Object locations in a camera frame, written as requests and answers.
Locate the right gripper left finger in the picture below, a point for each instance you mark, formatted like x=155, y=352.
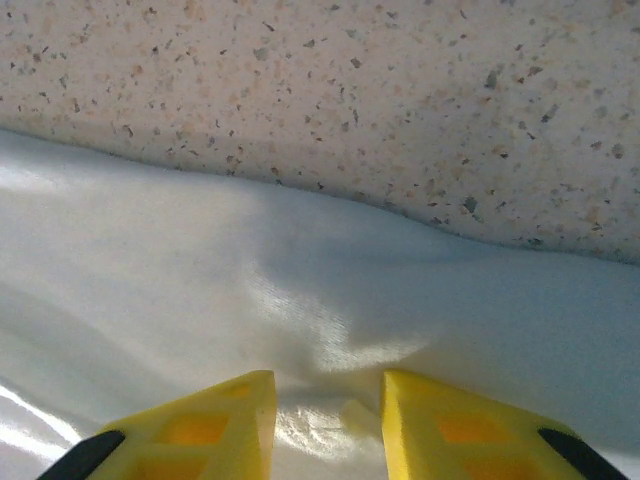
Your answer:
x=200, y=435

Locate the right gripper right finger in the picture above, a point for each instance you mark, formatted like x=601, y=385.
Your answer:
x=460, y=435

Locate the white t-shirt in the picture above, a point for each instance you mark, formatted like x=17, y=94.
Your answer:
x=200, y=275

